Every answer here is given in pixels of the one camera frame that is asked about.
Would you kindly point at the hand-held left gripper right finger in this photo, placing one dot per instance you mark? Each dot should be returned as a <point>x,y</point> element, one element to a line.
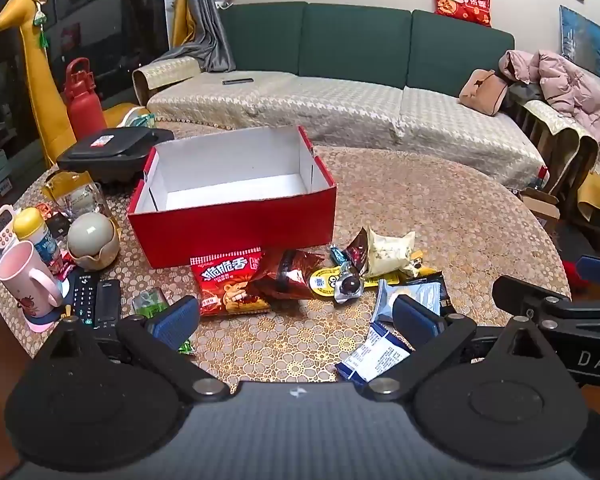
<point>415,317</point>

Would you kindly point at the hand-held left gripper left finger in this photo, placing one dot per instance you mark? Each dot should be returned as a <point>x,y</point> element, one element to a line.
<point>177,317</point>

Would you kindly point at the blue white snack packet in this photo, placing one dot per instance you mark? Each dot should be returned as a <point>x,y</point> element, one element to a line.
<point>375,355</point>

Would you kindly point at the red snack packet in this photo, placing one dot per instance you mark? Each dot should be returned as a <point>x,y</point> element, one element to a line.
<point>225,285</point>

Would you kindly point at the cream snack packet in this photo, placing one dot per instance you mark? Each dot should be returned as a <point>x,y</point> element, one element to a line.
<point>387,255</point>

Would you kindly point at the red cardboard box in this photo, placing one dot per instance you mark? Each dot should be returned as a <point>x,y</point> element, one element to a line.
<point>230,230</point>

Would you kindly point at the light blue snack packet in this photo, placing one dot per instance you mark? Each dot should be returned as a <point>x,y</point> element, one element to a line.
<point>420,292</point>

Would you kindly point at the small green candy wrapper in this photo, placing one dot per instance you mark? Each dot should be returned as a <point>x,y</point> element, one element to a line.
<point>186,346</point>

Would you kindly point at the green packet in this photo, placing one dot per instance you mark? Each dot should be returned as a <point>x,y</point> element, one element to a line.
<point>150,302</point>

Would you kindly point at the silver black snack packet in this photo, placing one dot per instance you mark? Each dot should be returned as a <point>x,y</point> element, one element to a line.
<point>447,300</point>

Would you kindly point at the black remote control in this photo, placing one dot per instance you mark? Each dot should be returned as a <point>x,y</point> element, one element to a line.
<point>106,305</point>

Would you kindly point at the round chocolate candy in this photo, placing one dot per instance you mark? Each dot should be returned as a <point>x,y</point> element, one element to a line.
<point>347,286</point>

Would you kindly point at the dark brown snack wrapper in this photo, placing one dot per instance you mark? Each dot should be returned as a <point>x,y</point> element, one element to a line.
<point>357,252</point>

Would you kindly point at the yellow cartoon snack packet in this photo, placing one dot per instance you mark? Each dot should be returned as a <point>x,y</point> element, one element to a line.
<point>325,280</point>

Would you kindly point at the black remote with many buttons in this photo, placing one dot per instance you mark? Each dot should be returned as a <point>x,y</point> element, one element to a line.
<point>82,295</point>

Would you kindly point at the small blue candy wrapper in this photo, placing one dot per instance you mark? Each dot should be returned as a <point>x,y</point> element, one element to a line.
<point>337,255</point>

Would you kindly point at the grey egg ornament in holder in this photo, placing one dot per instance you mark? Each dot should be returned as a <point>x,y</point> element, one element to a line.
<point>92,237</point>

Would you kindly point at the dark red foil packet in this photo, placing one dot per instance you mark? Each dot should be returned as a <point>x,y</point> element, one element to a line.
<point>290,275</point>

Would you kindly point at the pink blue coaster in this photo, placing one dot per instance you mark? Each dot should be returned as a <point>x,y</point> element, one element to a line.
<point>40,322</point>

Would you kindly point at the clear yellow gift pack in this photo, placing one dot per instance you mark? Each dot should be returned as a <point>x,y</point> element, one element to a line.
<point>77,195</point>

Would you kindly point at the pink mug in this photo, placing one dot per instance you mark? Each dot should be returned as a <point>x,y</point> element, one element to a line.
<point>22,270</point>

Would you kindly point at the yellow lid bottle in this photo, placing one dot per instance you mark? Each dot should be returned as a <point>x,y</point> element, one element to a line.
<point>37,235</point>

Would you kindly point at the black electric cooker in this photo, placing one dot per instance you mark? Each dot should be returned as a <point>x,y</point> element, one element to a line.
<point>110,155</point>

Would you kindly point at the pink down jacket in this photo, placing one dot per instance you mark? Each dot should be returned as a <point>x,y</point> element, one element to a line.
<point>570,85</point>

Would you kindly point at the green tissue pack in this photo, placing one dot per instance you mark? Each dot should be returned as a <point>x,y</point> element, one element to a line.
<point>137,121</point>

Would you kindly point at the brown bag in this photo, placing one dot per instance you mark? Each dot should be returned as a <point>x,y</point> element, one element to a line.
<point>482,92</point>

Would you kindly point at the red water bottle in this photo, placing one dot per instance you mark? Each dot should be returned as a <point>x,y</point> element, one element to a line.
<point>85,110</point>

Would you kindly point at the blue cushion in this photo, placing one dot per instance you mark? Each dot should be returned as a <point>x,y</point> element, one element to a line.
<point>582,40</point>

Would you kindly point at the beige sofa cover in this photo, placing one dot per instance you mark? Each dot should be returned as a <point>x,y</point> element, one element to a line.
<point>330,105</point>

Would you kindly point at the slim black remote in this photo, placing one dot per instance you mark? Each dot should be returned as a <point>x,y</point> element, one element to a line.
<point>237,81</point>

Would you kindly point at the yellow giraffe statue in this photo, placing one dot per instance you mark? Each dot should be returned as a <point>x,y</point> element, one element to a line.
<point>37,75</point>

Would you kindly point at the green sofa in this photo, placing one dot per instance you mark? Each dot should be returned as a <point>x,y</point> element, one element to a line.
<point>355,40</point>

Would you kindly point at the grey curtain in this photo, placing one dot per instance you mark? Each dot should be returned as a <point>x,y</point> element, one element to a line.
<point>207,25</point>

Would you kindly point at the yellow curtain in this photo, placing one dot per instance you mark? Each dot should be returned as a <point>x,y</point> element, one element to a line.
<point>182,15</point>

